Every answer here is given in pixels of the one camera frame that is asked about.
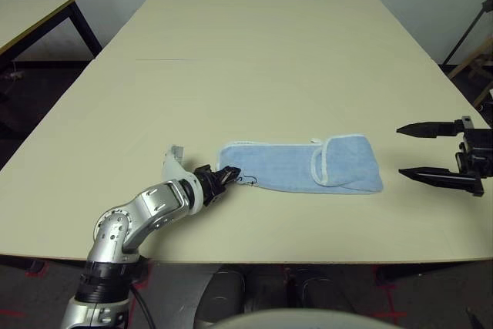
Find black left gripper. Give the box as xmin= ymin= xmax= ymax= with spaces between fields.
xmin=193 ymin=164 xmax=242 ymax=207

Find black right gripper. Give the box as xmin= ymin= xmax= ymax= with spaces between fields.
xmin=395 ymin=115 xmax=493 ymax=198

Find blue terry towel white trim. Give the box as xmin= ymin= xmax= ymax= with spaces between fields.
xmin=215 ymin=133 xmax=385 ymax=195

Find green cushion wooden stool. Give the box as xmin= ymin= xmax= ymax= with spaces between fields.
xmin=446 ymin=35 xmax=493 ymax=110

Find robot left black foot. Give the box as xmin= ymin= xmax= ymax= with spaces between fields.
xmin=200 ymin=267 xmax=248 ymax=321

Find robot black foot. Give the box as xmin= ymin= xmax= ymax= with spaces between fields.
xmin=200 ymin=267 xmax=248 ymax=321
xmin=287 ymin=267 xmax=348 ymax=311

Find black tripod stand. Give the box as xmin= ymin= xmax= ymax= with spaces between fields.
xmin=441 ymin=0 xmax=493 ymax=67

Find robot right black foot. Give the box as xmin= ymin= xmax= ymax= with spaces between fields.
xmin=287 ymin=267 xmax=348 ymax=311

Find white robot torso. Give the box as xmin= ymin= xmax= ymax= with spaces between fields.
xmin=213 ymin=307 xmax=386 ymax=329

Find side table black legs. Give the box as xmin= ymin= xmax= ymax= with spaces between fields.
xmin=0 ymin=0 xmax=103 ymax=141

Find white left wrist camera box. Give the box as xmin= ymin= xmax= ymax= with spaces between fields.
xmin=160 ymin=145 xmax=204 ymax=214

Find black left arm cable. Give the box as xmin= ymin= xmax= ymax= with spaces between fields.
xmin=129 ymin=281 xmax=155 ymax=329

